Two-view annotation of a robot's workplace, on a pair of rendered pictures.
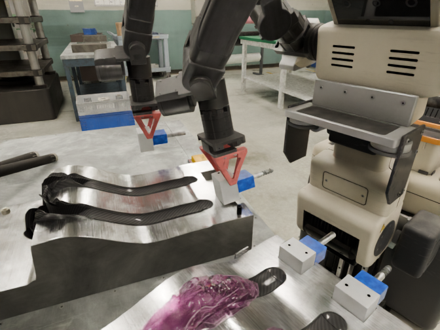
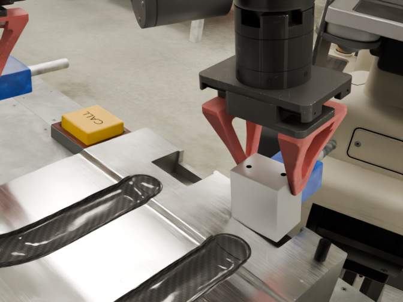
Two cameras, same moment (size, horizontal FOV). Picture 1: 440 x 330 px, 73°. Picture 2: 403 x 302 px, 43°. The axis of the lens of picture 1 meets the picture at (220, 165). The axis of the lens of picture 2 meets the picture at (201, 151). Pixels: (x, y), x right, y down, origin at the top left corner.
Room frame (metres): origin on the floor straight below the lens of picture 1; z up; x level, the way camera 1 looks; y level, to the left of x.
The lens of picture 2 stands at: (0.25, 0.23, 1.17)
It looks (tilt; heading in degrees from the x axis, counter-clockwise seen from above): 31 degrees down; 329
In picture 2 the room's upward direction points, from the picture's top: 9 degrees clockwise
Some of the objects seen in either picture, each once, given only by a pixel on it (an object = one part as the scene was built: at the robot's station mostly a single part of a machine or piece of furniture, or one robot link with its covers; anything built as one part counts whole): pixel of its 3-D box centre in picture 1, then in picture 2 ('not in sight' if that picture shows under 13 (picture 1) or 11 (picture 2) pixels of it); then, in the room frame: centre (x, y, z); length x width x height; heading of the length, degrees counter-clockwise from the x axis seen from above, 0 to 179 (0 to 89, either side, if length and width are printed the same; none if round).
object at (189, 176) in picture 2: (212, 182); (182, 181); (0.63, 0.02, 0.87); 0.05 x 0.05 x 0.04; 21
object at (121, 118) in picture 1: (107, 117); not in sight; (3.50, 1.37, 0.11); 0.61 x 0.41 x 0.22; 111
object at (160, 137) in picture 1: (162, 136); (12, 75); (0.77, 0.16, 0.93); 0.13 x 0.05 x 0.05; 110
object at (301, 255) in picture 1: (312, 249); not in sight; (0.42, -0.17, 0.86); 0.13 x 0.05 x 0.05; 128
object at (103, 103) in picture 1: (105, 103); not in sight; (3.50, 1.37, 0.28); 0.61 x 0.41 x 0.15; 111
